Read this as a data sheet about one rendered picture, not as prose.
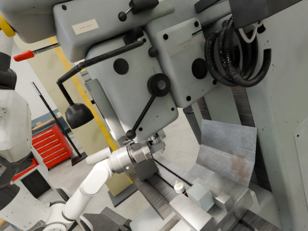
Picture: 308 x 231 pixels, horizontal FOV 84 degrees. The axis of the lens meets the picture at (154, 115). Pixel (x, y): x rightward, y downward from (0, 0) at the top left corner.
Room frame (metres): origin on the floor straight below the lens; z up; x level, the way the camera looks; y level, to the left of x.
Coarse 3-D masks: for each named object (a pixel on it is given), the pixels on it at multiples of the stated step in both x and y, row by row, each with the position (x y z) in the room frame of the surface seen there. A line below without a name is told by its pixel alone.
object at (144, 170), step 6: (126, 138) 1.01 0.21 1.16; (120, 144) 1.00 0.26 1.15; (126, 144) 0.92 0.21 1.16; (144, 162) 0.84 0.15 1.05; (150, 162) 0.85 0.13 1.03; (138, 168) 0.83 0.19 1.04; (144, 168) 0.83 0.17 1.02; (150, 168) 0.84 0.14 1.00; (156, 168) 0.85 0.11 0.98; (138, 174) 0.82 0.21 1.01; (144, 174) 0.83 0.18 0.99; (150, 174) 0.84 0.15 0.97
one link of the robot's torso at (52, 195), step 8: (40, 160) 0.90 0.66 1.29; (40, 168) 0.88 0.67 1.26; (24, 176) 0.84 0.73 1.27; (32, 176) 0.88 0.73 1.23; (40, 176) 0.90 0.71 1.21; (48, 176) 0.88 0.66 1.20; (16, 184) 0.80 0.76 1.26; (24, 184) 0.85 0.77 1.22; (32, 184) 0.86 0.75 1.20; (40, 184) 0.88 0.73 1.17; (48, 184) 0.90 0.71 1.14; (32, 192) 0.85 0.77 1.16; (40, 192) 0.87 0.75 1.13; (48, 192) 0.87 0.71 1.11; (56, 192) 0.87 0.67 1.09; (64, 192) 0.90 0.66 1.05; (40, 200) 0.82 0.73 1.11; (48, 200) 0.83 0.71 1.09; (64, 200) 0.87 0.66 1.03
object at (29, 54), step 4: (52, 44) 0.65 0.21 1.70; (56, 44) 0.65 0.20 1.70; (40, 48) 0.64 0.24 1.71; (44, 48) 0.64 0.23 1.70; (48, 48) 0.64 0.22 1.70; (52, 48) 0.65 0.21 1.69; (24, 52) 0.61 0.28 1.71; (28, 52) 0.61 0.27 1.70; (32, 52) 0.62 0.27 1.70; (36, 52) 0.63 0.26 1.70; (40, 52) 0.63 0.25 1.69; (16, 56) 0.60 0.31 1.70; (20, 56) 0.61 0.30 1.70; (24, 56) 0.61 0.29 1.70; (28, 56) 0.61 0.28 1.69; (32, 56) 0.62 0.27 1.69; (16, 60) 0.60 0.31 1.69; (20, 60) 0.61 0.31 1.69
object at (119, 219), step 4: (104, 208) 1.47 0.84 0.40; (108, 208) 1.45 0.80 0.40; (100, 212) 1.44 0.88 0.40; (104, 212) 1.41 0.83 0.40; (108, 212) 1.39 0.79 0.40; (112, 212) 1.37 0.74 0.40; (108, 216) 1.34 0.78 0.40; (112, 216) 1.32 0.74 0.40; (116, 216) 1.30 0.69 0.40; (120, 216) 1.28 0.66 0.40; (116, 220) 1.25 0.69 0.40; (120, 220) 1.23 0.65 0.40; (124, 220) 1.21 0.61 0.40; (120, 224) 1.19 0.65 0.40
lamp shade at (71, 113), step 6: (72, 108) 0.49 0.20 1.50; (78, 108) 0.49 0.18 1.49; (84, 108) 0.50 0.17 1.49; (66, 114) 0.49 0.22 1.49; (72, 114) 0.48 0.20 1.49; (78, 114) 0.48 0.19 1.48; (84, 114) 0.49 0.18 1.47; (90, 114) 0.50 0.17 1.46; (66, 120) 0.49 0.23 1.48; (72, 120) 0.48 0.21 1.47; (78, 120) 0.48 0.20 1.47; (84, 120) 0.48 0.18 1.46; (90, 120) 0.49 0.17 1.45; (72, 126) 0.48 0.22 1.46; (78, 126) 0.48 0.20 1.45
